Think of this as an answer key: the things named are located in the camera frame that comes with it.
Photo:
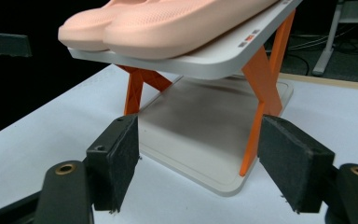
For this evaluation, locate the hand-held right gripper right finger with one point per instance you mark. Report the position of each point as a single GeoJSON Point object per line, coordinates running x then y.
{"type": "Point", "coordinates": [295, 161]}

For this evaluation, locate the white metal stand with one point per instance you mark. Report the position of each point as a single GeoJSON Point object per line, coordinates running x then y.
{"type": "Point", "coordinates": [331, 37]}

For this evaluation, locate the black stand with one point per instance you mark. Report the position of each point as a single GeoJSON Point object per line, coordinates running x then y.
{"type": "Point", "coordinates": [6, 45]}

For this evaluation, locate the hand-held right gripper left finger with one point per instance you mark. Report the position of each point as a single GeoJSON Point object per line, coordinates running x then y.
{"type": "Point", "coordinates": [115, 161]}

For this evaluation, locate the white shoe rack orange legs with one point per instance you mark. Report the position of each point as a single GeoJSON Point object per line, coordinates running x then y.
{"type": "Point", "coordinates": [199, 130]}

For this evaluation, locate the white table cover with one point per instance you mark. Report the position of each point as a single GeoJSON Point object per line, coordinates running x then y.
{"type": "Point", "coordinates": [28, 161]}

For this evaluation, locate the wooden table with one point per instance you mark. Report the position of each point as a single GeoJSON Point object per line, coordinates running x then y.
{"type": "Point", "coordinates": [338, 82]}

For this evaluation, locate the pink foam slipper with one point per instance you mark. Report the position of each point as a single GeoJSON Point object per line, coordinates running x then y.
{"type": "Point", "coordinates": [167, 31]}
{"type": "Point", "coordinates": [84, 31]}

